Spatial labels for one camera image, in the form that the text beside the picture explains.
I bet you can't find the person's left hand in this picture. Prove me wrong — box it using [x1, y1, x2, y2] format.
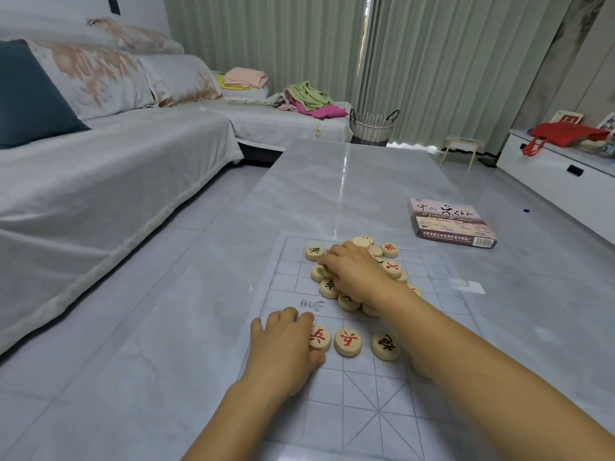
[239, 307, 327, 400]

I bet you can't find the person's right hand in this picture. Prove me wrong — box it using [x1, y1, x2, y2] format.
[317, 241, 409, 313]

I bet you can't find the red-marked wooden chess piece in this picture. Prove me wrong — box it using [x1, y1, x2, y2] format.
[334, 328, 363, 358]
[308, 325, 332, 354]

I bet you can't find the person's right forearm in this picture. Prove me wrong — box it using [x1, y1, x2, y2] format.
[375, 283, 615, 461]

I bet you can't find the person's left forearm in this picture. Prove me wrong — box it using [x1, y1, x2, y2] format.
[180, 374, 308, 461]

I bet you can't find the pile of wooden chess pieces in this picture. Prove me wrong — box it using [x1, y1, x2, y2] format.
[305, 235, 423, 318]

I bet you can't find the clear plastic chess board sheet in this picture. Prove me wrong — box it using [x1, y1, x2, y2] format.
[231, 234, 486, 461]

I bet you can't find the black-marked wooden chess piece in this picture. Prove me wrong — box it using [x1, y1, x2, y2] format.
[371, 332, 402, 362]

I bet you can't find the pink chess set box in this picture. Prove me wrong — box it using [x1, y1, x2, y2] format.
[407, 198, 498, 249]

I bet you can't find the white wicker basket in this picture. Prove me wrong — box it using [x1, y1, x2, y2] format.
[349, 109, 400, 147]

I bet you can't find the magenta garment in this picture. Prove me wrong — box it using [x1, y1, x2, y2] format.
[279, 93, 349, 121]

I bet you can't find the green garment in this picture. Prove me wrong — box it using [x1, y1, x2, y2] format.
[285, 81, 333, 112]

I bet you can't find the small wooden stool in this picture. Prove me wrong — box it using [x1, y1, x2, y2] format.
[441, 135, 484, 169]

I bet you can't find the folded white cloth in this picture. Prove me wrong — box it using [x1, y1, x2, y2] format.
[221, 86, 270, 104]

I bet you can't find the grey covered sofa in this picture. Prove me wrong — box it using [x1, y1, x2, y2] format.
[0, 9, 354, 356]

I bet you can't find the folded pink cloth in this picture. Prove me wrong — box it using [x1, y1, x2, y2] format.
[223, 67, 268, 89]

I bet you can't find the folded yellow cloth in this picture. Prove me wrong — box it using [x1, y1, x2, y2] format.
[216, 74, 251, 91]

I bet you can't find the white low cabinet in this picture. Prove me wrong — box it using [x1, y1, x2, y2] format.
[496, 129, 615, 246]

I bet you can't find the pale green curtain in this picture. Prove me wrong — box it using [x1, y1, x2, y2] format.
[163, 0, 374, 108]
[358, 0, 575, 154]

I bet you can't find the small floral pillow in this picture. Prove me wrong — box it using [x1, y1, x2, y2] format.
[137, 54, 222, 108]

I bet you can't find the red bag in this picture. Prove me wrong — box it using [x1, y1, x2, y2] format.
[522, 122, 611, 157]

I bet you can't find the large floral pillow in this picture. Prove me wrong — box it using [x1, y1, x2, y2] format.
[26, 40, 157, 121]

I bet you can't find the long floral pillow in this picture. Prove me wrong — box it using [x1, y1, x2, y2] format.
[86, 16, 185, 56]

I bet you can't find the dark blue cushion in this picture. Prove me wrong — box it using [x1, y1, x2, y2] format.
[0, 39, 92, 149]

